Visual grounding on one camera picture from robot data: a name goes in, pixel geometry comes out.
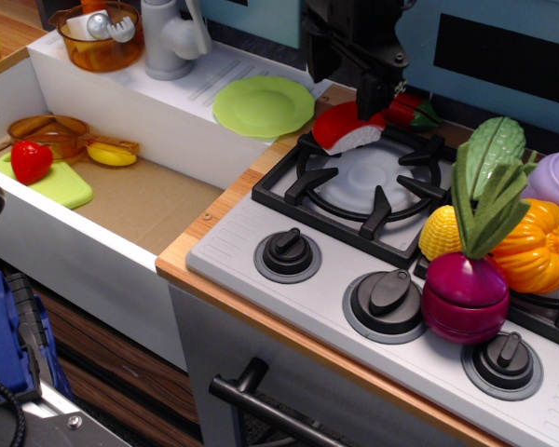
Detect yellow toy lemon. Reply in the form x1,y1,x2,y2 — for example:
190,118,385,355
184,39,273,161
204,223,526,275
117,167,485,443
87,142,137,167

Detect black stove knob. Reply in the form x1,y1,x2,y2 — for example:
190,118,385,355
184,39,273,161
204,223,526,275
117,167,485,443
342,269,426,345
253,227,322,284
461,332,544,401

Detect red toy strawberry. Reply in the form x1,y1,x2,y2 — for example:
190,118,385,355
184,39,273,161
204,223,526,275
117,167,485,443
10,141,53,185

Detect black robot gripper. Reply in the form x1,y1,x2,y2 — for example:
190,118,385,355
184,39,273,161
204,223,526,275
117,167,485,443
302,1,416,121

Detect white toy sink basin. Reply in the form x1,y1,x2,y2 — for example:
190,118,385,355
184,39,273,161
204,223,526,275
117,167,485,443
0,32,327,368

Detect orange transparent plastic pot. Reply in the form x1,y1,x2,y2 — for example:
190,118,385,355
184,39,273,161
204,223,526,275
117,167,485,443
48,1,143,73

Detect green toy corn husk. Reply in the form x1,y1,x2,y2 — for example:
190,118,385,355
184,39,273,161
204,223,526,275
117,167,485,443
459,116,525,201

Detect grey toy faucet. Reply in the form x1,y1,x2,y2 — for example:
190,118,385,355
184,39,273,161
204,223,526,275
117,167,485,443
141,0,212,81

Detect red and white toy sushi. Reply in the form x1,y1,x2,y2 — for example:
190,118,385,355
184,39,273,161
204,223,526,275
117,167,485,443
312,102,387,156

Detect black right stove knob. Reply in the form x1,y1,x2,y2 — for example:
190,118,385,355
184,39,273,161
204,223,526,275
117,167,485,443
461,332,544,401

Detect red toy chili pepper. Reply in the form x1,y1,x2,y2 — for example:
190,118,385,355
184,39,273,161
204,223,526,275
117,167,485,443
381,92,442,131

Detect black middle stove knob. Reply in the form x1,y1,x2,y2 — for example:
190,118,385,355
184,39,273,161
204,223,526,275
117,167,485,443
342,269,426,345

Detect grey toy stove top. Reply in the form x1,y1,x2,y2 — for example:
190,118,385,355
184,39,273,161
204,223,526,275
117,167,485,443
185,121,559,447

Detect black cable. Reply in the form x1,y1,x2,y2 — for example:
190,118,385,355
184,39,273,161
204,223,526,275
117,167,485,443
0,375,29,447

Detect silver toy ladle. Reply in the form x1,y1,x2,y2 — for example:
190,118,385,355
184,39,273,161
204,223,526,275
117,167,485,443
87,12,112,40

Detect blue clamp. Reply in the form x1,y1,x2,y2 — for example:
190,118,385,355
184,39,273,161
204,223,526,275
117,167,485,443
0,271,74,402

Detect white plastic toy fork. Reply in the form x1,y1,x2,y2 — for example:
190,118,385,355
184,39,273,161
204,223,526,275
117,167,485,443
106,16,135,43

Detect light green plastic plate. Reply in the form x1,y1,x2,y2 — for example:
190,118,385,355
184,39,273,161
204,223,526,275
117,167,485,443
212,75,315,139

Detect purple plastic bowl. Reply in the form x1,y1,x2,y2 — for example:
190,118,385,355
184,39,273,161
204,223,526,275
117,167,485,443
522,153,559,206

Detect yellow toy corn cob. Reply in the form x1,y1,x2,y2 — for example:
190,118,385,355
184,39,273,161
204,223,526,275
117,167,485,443
418,205,462,261

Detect orange transparent measuring cup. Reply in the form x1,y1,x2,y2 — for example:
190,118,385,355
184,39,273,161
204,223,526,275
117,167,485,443
7,115,140,160

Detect black oven door handle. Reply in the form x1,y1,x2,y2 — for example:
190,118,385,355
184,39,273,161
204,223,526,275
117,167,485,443
209,358,344,447

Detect black left stove knob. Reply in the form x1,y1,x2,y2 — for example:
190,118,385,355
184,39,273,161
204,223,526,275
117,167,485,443
253,227,322,284

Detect black stove burner grate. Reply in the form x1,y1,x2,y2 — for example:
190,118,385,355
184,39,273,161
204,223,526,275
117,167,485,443
252,127,456,268

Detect purple toy beet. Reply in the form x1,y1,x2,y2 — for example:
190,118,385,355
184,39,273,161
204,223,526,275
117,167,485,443
421,145,537,345

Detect orange toy pumpkin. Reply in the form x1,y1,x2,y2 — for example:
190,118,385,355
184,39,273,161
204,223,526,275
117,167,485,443
491,198,559,294

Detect light green cutting board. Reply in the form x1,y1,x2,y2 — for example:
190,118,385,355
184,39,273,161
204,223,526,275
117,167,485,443
0,152,94,210

